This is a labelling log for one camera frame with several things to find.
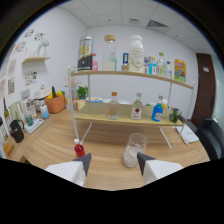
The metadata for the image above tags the small red liquid bottle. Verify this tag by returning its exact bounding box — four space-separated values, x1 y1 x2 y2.
73 138 86 159

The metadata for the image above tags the clear bottle green cap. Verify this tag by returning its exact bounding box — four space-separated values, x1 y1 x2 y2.
168 107 181 124

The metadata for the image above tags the yellow drink can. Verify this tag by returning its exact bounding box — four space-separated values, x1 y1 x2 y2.
173 59 188 83

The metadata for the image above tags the green cup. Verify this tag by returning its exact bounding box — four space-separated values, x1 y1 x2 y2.
25 111 34 127

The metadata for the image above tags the clear glass with ice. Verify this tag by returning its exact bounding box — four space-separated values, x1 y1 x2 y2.
123 132 149 168

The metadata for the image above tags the white notebook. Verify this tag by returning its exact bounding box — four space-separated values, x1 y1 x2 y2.
173 123 200 145

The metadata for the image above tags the white tray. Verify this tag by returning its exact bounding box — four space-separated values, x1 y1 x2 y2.
23 118 45 134

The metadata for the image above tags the blue liquid bottle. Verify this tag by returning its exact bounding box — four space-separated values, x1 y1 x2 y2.
151 95 164 122

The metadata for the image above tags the black chair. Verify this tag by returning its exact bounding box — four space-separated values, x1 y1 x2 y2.
196 117 224 161

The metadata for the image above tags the two-tier wooden shelf rack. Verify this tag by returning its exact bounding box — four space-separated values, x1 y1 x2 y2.
66 65 196 150

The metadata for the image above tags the white bottle blue label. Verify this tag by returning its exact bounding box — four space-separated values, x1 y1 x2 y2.
39 103 50 120

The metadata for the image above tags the black kettle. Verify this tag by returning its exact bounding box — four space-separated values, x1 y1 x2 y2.
8 119 25 144

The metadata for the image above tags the clear bottle red label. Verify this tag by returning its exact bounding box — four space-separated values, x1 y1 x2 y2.
130 92 144 120

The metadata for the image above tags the orange basket with fruit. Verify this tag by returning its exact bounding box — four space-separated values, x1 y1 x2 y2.
44 86 67 114

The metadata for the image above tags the green potted plant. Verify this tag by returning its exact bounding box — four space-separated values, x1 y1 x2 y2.
76 85 89 100

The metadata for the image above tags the brown door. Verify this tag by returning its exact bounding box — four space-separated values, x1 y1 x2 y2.
191 53 213 129

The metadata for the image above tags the small clear bottle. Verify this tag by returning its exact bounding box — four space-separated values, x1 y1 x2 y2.
164 60 174 79

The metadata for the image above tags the small light blue bottle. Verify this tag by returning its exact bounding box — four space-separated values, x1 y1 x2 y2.
148 56 158 76

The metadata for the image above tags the tall clear bottle green top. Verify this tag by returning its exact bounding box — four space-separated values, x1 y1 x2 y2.
156 51 166 77

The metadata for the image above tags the small pink bottle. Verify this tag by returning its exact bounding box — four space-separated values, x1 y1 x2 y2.
91 53 99 72

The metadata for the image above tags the large white bottle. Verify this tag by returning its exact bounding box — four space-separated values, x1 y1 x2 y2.
128 34 145 74

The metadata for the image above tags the black and yellow tall can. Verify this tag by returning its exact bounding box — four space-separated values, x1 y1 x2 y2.
77 35 94 72

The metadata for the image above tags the glass jar cork lid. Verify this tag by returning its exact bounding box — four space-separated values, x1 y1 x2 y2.
101 34 118 72

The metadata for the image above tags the ceiling air vent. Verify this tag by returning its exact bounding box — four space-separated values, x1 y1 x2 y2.
146 19 169 29

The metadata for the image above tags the multicolour wall poster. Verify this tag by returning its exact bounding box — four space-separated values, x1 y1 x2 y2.
143 55 152 75

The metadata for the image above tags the wooden wall shelf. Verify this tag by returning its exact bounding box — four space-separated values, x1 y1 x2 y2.
22 55 52 64

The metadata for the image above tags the blue wall poster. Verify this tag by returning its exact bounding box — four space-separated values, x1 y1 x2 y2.
122 52 130 72

